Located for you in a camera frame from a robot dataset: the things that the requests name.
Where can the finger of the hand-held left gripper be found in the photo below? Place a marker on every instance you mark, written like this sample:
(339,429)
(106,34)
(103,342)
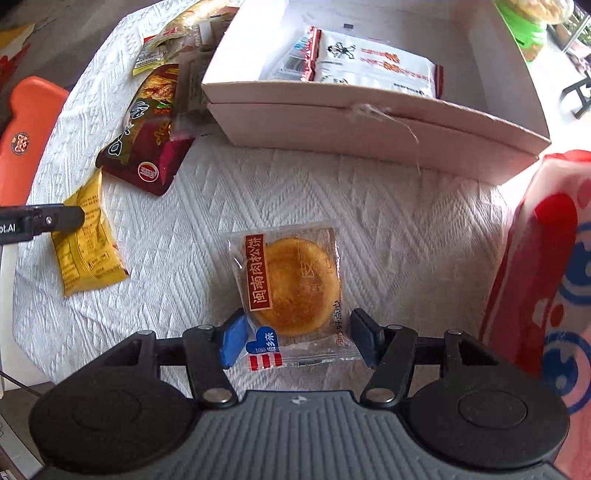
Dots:
(60,217)

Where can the green plastic bag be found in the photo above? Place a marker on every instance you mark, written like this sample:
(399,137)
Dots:
(521,27)

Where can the white textured tablecloth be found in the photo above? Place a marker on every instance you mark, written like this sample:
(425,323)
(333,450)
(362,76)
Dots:
(184,240)

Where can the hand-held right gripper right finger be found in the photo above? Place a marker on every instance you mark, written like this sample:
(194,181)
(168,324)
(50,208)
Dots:
(362,340)

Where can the white snack packet red ends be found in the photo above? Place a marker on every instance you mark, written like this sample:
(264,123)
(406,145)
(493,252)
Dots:
(374,62)

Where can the round pastry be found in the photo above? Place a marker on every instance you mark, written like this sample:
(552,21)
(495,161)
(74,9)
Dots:
(291,286)

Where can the red yellow paper bag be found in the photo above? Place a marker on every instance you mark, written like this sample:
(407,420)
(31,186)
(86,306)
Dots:
(14,50)

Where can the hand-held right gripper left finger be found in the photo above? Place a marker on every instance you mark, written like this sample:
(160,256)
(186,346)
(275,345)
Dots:
(233,340)

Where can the white cardboard box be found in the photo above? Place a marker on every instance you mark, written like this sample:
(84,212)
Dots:
(369,131)

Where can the clear brown snack packet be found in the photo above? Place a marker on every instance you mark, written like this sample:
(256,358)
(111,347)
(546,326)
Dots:
(191,87)

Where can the black metal frame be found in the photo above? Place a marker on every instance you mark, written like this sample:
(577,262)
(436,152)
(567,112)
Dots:
(577,92)

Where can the clear packet with yellow edge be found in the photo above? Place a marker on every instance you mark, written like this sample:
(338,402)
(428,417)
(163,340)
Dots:
(150,53)

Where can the orange plastic chair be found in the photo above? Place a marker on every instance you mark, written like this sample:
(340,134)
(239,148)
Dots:
(27,134)

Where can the orange yellow snack packet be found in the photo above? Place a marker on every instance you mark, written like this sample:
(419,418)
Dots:
(198,14)

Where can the dark red snack packet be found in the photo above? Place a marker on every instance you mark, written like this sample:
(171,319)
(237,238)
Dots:
(147,143)

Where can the red white striped snack packet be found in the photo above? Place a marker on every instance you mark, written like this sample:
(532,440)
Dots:
(293,55)

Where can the red white blue bag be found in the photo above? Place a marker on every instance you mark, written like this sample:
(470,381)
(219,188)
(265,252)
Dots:
(526,286)

